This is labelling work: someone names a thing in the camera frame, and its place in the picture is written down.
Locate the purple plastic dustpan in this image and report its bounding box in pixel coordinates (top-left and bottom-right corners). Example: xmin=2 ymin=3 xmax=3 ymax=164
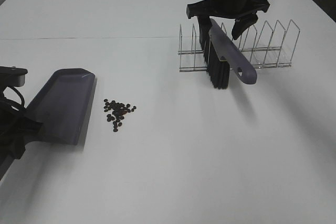
xmin=1 ymin=68 xmax=96 ymax=176

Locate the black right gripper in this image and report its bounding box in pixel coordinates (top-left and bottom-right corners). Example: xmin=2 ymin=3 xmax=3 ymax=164
xmin=186 ymin=0 xmax=270 ymax=39

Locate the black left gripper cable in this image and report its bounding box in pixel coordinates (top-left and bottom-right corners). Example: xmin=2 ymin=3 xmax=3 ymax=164
xmin=0 ymin=84 xmax=27 ymax=120

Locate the purple brush with black bristles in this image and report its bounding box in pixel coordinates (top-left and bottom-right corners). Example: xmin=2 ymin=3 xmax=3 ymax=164
xmin=203 ymin=18 xmax=257 ymax=89

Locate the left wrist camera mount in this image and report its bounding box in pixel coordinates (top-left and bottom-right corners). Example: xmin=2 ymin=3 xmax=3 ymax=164
xmin=0 ymin=66 xmax=28 ymax=87

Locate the pile of coffee beans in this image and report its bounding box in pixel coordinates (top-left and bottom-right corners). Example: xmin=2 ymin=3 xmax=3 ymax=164
xmin=103 ymin=99 xmax=137 ymax=132

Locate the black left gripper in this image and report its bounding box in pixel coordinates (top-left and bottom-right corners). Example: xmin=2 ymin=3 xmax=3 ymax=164
xmin=1 ymin=98 xmax=42 ymax=159

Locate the chrome wire dish rack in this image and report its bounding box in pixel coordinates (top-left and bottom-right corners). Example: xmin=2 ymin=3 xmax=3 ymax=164
xmin=177 ymin=19 xmax=301 ymax=72

